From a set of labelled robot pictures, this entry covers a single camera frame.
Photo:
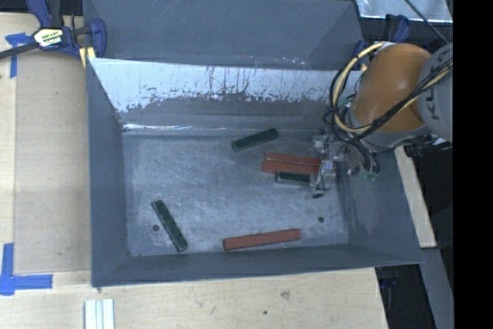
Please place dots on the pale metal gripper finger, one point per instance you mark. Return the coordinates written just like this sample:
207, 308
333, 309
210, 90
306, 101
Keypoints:
318, 181
327, 166

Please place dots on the dark green flat block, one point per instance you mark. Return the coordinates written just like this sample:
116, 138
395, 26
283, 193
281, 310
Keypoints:
168, 225
255, 139
293, 178

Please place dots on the red-brown flat block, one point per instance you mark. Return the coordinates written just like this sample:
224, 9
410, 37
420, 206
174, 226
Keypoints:
289, 167
293, 159
262, 239

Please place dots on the grey metal bin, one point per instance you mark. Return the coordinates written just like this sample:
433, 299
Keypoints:
231, 196

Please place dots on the pale wood flat board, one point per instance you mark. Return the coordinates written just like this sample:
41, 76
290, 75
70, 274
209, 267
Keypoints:
50, 165

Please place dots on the black cylinder on white bracket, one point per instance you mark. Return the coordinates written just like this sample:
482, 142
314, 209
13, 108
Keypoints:
423, 147

